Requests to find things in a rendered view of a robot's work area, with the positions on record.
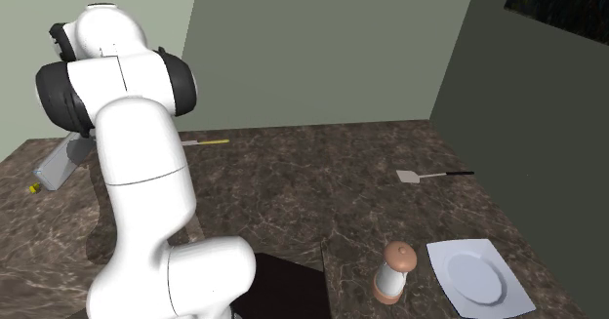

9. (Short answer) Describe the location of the yellow handled utensil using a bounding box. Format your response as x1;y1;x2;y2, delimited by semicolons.
181;139;231;147

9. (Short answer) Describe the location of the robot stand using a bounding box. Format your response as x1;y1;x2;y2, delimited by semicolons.
229;252;333;319

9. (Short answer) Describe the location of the white square plate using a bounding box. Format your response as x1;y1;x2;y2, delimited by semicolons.
425;237;538;319

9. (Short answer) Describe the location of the dark wall picture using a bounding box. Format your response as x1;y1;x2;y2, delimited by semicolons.
504;0;609;48

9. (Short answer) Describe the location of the grey spatula black handle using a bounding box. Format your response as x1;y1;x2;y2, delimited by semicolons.
395;169;476;185

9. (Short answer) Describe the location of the white pepper mill tan top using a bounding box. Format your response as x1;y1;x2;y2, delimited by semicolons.
372;240;419;306

